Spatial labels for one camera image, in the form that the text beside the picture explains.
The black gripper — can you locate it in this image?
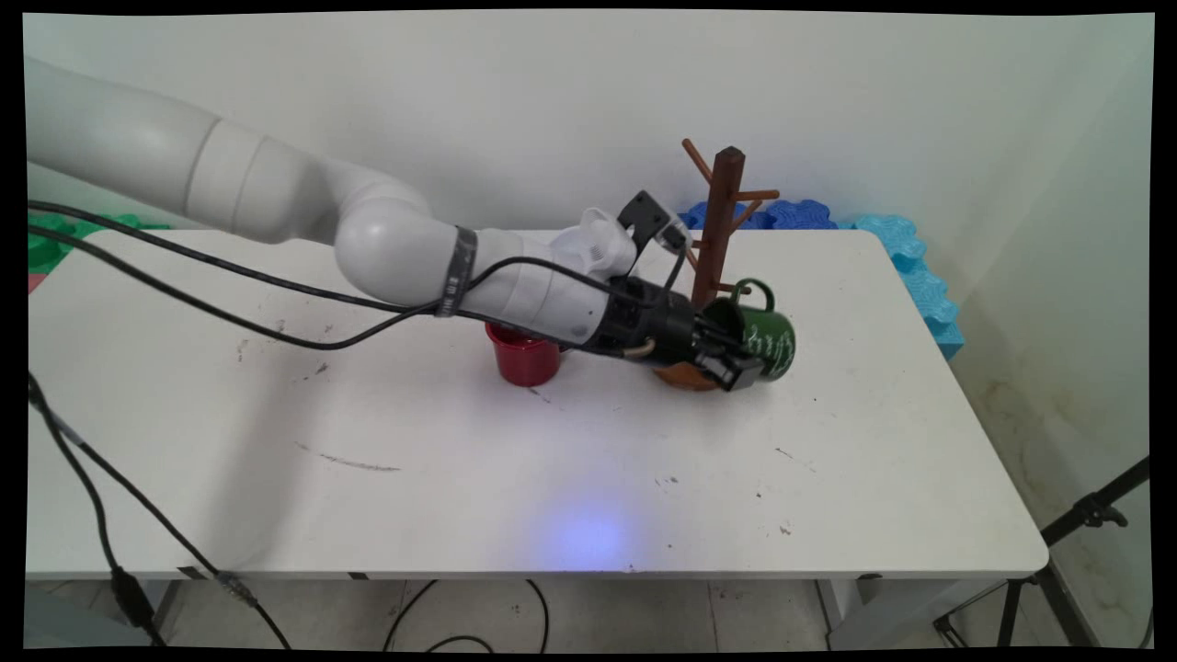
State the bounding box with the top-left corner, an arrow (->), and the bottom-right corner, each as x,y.
602,274 -> 766,394

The dark green enamel mug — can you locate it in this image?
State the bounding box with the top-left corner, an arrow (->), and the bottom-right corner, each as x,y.
703,278 -> 797,383

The brown wooden mug tree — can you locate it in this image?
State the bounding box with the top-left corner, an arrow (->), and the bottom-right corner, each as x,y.
652,138 -> 782,393

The blue foam block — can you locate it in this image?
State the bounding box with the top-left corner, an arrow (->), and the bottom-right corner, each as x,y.
678,199 -> 839,232

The cyan foam block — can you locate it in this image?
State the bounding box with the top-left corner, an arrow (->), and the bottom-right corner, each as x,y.
835,213 -> 966,361

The red mug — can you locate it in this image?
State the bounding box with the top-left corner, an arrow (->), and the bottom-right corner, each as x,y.
485,321 -> 565,388

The grey table leg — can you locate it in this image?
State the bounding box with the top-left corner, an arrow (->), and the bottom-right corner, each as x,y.
815,576 -> 920,650
147,579 -> 185,643

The black tripod stand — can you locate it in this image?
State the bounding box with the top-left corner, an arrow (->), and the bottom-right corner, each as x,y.
932,456 -> 1151,650

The green foam block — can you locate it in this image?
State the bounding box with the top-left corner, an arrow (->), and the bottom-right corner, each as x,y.
28,213 -> 172,275

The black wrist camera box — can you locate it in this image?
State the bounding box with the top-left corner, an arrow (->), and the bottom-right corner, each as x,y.
617,189 -> 691,256

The black velcro strap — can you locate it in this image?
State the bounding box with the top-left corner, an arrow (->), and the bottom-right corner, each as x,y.
434,225 -> 480,319

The black floor cable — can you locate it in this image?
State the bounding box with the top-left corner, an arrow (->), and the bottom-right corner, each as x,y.
381,578 -> 553,654

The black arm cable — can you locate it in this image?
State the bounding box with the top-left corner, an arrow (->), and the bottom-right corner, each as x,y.
28,223 -> 689,351
28,199 -> 635,358

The thin black hanging cable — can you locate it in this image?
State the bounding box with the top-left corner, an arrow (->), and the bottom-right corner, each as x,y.
46,414 -> 293,650

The black cable with plug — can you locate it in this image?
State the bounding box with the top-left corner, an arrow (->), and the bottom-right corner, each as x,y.
28,375 -> 166,646

